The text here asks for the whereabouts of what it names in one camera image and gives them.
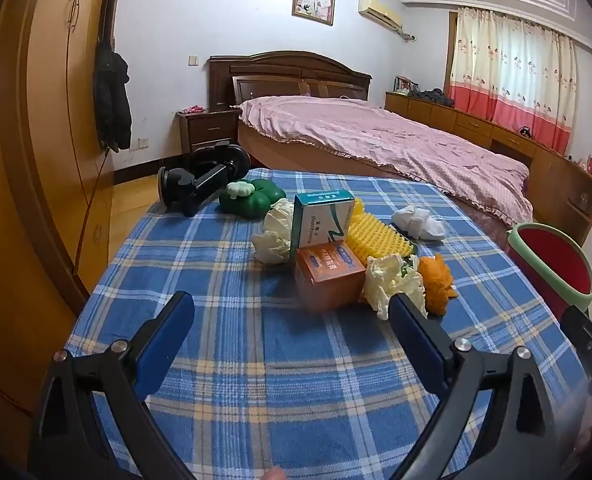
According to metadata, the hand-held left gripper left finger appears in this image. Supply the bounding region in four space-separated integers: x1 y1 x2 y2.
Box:
27 290 197 480

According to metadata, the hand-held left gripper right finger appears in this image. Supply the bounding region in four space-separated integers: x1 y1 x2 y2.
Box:
388 292 584 480

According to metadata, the red bin with green rim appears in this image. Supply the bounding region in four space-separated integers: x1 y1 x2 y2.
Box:
506 222 592 318

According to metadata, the orange toy vegetable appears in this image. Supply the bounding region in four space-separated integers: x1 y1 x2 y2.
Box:
418 254 460 317

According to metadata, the blue plaid tablecloth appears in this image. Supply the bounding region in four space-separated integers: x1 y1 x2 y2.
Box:
66 167 592 480

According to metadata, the orange carton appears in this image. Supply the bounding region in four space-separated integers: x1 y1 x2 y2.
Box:
295 240 367 313

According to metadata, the teal and white carton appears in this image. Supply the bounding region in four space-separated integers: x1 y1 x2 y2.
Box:
292 191 357 263

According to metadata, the green plush toy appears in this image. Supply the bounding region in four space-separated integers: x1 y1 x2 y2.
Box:
219 178 287 220

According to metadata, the bed with pink cover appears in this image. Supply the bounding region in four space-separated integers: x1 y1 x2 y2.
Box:
238 95 534 221

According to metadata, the dark wooden nightstand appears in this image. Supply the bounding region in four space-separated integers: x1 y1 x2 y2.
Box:
176 107 243 156

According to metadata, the brown bed base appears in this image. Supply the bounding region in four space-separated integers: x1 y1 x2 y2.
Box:
238 122 514 251

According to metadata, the black hanging jacket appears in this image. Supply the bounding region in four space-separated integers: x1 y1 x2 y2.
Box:
93 40 132 152

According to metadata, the dark clothing pile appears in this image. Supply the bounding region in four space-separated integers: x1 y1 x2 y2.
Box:
407 88 457 107

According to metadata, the brown wooden wardrobe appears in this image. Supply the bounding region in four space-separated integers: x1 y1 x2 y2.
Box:
0 0 129 461

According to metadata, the cream and red curtain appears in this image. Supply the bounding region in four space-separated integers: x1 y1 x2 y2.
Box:
448 6 579 156

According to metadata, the dark wooden bed headboard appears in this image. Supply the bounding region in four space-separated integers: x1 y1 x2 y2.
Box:
207 51 373 111

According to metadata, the black suction mount holder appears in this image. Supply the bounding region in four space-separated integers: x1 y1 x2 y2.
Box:
157 142 251 217

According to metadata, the long wooden wall cabinet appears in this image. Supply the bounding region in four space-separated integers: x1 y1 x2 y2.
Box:
385 91 592 246

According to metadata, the white wall air conditioner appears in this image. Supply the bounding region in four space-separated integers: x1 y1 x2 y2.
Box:
358 0 405 31

